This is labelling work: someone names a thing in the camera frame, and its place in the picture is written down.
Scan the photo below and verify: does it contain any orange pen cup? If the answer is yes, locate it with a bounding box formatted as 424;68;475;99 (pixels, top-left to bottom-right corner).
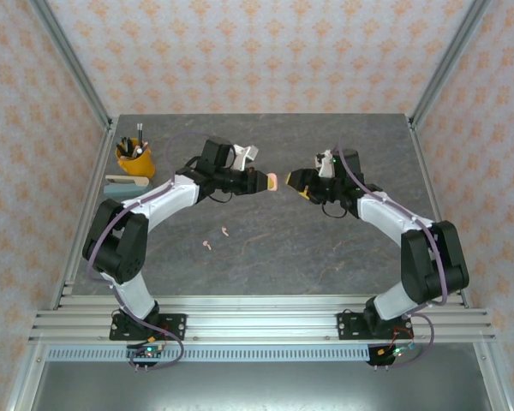
115;143;156;179

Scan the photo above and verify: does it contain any teal beige stapler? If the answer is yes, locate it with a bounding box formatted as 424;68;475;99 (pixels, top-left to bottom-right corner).
103;174;151;199

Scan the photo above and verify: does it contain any grey metal shelf panel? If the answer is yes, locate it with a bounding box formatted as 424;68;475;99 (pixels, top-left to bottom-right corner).
29;361;498;411

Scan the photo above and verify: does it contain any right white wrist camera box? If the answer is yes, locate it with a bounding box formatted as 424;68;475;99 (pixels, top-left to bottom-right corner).
314;149;338;178

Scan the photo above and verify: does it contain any aluminium table side rail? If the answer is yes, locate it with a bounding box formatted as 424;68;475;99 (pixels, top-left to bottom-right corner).
409;119;472;309
49;123;117;312

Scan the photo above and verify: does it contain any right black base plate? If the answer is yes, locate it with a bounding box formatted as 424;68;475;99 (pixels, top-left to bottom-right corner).
336;311;413;342

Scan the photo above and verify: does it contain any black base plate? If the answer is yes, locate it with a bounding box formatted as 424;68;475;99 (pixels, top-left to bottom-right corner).
109;313;188;342
336;311;413;342

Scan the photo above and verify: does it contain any aluminium mounting rail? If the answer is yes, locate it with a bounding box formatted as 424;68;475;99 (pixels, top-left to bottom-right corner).
27;294;497;344

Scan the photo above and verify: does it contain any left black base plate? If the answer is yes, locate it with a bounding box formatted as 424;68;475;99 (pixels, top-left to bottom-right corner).
109;313;188;342

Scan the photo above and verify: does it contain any aluminium frame post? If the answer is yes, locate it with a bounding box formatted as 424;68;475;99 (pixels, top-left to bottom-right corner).
27;0;115;132
409;0;493;129

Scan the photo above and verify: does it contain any slotted grey cable duct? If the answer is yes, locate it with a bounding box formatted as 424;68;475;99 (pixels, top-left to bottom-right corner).
45;347;380;363

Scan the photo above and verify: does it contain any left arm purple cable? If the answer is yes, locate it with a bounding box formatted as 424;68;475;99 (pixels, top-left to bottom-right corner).
87;131;211;372

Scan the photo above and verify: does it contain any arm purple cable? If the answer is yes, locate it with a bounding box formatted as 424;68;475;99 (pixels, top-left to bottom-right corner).
87;131;211;372
332;135;451;369

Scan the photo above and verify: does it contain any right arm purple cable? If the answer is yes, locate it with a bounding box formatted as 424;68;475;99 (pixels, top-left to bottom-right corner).
332;135;451;369

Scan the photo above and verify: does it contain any aluminium frame leg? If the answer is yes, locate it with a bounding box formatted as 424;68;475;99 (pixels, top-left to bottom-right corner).
473;342;514;411
6;342;48;411

